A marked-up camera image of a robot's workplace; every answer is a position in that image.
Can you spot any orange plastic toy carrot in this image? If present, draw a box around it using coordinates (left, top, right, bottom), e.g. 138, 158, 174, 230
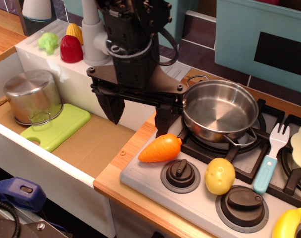
138, 133, 182, 163

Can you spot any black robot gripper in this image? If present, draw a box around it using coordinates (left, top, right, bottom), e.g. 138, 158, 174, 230
87, 37, 186, 137

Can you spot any red toy pepper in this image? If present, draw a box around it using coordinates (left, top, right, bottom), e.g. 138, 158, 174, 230
60, 35, 84, 63

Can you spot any grey toy faucet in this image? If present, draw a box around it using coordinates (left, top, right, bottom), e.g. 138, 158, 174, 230
81, 0, 111, 66

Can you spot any upside-down steel pot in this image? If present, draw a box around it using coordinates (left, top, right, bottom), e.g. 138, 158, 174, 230
4, 70, 64, 126

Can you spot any blue clamp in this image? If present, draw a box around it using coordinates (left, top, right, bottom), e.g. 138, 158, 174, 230
0, 177, 47, 212

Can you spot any white cylindrical object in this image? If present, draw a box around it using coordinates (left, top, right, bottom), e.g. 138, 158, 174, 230
22, 0, 52, 22

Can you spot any yellow toy banana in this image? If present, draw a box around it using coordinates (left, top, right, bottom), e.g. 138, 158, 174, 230
271, 208, 301, 238

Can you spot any teal cabinet with black panel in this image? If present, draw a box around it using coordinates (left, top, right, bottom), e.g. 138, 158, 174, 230
215, 0, 301, 92

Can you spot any white toy sink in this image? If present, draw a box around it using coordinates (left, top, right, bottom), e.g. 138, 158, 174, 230
0, 32, 155, 238

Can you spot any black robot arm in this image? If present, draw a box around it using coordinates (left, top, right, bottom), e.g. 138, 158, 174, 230
87, 0, 186, 136

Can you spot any yellow toy corn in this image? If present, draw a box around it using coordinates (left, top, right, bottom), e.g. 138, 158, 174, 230
66, 23, 83, 45

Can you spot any green plastic cutting board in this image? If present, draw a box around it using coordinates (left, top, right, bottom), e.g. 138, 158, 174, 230
20, 103, 91, 152

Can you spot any grey toy stove top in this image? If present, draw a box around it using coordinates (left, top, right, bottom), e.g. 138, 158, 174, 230
120, 101, 301, 238

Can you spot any black burner grate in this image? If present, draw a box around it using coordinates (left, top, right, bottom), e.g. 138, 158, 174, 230
178, 99, 301, 207

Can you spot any blue and white toy fork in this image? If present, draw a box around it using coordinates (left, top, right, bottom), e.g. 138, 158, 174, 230
253, 123, 290, 194

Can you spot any left black stove knob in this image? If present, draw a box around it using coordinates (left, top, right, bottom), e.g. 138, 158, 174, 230
160, 159, 201, 194

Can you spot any middle black stove knob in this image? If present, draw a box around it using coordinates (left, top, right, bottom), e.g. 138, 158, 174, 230
215, 186, 269, 234

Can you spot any green toy broccoli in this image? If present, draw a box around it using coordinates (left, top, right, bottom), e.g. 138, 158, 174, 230
38, 32, 58, 55

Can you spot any black braided cable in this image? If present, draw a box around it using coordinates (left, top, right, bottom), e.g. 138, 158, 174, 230
0, 200, 22, 238

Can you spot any stainless steel pan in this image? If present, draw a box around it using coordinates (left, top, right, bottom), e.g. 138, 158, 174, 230
182, 75, 259, 147

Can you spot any yellow toy potato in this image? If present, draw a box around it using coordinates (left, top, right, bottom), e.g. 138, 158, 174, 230
205, 158, 236, 195

